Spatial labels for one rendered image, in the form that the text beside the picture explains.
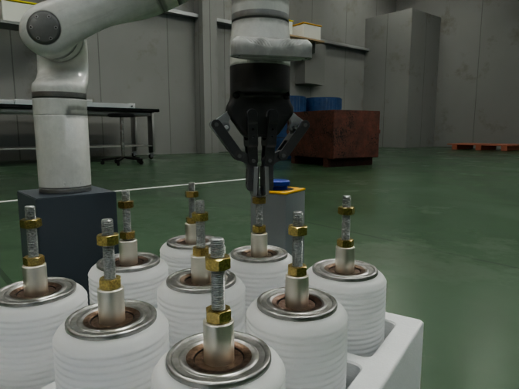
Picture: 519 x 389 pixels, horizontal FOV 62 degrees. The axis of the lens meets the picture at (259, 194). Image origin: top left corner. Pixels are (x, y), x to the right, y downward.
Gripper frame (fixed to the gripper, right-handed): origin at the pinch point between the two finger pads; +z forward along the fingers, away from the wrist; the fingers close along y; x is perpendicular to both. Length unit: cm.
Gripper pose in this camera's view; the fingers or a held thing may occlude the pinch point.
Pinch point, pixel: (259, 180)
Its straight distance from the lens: 55.8
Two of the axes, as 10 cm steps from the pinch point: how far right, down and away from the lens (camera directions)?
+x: 2.1, 1.4, -9.7
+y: -9.8, 0.3, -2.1
